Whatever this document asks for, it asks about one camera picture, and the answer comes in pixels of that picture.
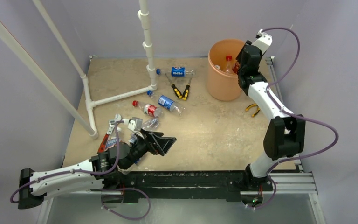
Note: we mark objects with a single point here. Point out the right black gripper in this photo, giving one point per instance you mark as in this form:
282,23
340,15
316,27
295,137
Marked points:
239,56

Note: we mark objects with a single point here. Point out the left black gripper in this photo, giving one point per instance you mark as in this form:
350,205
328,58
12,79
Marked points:
162,144

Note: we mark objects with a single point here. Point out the clear crushed water bottle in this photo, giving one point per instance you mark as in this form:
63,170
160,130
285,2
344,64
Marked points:
149,125

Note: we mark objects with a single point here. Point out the large red label bottle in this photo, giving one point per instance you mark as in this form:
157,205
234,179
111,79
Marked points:
228,68

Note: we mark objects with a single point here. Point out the small red cap bottle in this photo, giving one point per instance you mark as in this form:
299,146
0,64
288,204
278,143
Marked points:
148,109

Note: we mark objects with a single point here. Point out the small blue label bottle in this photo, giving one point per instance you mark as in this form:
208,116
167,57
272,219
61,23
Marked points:
112,138

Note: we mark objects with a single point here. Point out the brown bottle red cap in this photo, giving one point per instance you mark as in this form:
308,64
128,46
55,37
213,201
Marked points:
235,66

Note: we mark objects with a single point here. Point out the pepsi bottle blue label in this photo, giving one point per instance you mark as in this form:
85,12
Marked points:
176,72
167,103
126,171

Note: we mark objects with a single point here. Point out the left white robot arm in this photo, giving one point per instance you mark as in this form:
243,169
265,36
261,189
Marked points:
99,172

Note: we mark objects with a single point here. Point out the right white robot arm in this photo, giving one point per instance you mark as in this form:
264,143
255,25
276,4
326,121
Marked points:
285,134

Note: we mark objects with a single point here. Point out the orange plastic bin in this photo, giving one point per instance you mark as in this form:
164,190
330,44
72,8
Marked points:
220,85

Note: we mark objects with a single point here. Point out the left yellow black screwdriver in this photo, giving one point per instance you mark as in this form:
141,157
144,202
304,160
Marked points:
176,91

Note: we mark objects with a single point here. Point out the yellow black screwdriver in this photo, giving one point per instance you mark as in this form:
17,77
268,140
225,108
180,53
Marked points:
176,91
187,90

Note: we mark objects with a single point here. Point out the right yellow black screwdriver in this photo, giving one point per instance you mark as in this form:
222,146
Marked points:
187,90

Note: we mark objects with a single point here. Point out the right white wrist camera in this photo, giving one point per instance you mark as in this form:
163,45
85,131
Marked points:
263,41

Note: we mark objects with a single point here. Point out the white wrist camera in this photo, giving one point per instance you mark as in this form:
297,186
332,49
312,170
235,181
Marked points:
134,124
263,41

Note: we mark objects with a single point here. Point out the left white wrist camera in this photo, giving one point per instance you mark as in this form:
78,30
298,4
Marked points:
134,124

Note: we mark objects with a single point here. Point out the red handled adjustable wrench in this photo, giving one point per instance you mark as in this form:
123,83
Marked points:
111,122

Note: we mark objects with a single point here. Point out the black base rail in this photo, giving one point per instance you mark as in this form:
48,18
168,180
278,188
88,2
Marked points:
226,185

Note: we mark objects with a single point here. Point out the white PVC pipe frame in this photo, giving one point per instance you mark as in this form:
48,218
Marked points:
10,40

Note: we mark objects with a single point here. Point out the aluminium frame rail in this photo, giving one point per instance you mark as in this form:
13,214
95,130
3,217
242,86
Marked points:
294,181

